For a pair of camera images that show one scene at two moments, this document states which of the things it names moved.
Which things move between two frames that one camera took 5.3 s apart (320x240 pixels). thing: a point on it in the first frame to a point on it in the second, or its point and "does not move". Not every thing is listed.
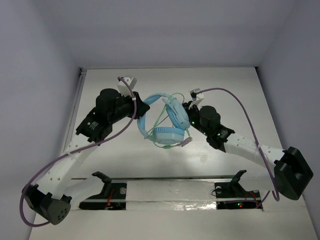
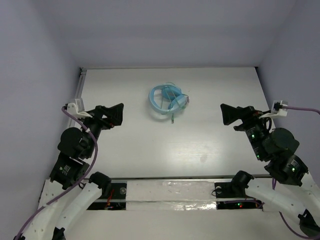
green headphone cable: (166, 146) to (183, 107)
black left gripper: (136, 105) to (100, 116)
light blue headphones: (178, 117) to (178, 100)
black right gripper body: (193, 117) to (253, 125)
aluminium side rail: (82, 73) does not move
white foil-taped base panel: (153, 195) does not move
